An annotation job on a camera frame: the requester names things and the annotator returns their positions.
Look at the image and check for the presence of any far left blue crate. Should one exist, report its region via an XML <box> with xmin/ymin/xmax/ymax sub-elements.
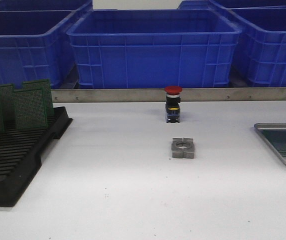
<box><xmin>0</xmin><ymin>0</ymin><xmax>93</xmax><ymax>11</ymax></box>

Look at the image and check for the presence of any left rear green circuit board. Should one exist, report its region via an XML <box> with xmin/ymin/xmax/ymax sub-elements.
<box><xmin>0</xmin><ymin>83</ymin><xmax>15</xmax><ymax>122</ymax></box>

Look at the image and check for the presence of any centre blue plastic crate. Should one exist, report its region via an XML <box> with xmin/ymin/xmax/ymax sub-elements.
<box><xmin>67</xmin><ymin>9</ymin><xmax>241</xmax><ymax>89</ymax></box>

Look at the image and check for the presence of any red emergency stop button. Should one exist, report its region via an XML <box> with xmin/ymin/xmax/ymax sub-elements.
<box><xmin>164</xmin><ymin>86</ymin><xmax>183</xmax><ymax>123</ymax></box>

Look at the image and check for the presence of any black slotted board rack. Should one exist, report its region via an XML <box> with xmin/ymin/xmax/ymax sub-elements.
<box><xmin>0</xmin><ymin>106</ymin><xmax>73</xmax><ymax>207</ymax></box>

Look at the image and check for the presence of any right blue plastic crate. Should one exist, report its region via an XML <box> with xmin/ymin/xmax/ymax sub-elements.
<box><xmin>228</xmin><ymin>8</ymin><xmax>286</xmax><ymax>87</ymax></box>

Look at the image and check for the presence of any grey square metal nut block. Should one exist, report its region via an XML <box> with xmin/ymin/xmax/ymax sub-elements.
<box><xmin>171</xmin><ymin>137</ymin><xmax>195</xmax><ymax>159</ymax></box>

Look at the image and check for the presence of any left blue plastic crate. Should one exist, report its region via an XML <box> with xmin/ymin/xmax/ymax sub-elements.
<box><xmin>0</xmin><ymin>9</ymin><xmax>78</xmax><ymax>90</ymax></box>

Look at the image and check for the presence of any blue plastic crate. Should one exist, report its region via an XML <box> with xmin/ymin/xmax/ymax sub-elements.
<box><xmin>0</xmin><ymin>9</ymin><xmax>78</xmax><ymax>90</ymax></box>
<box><xmin>228</xmin><ymin>8</ymin><xmax>286</xmax><ymax>87</ymax></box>
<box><xmin>67</xmin><ymin>9</ymin><xmax>241</xmax><ymax>89</ymax></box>

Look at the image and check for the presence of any far right blue crate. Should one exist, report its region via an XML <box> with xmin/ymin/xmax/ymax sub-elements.
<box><xmin>177</xmin><ymin>0</ymin><xmax>286</xmax><ymax>10</ymax></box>

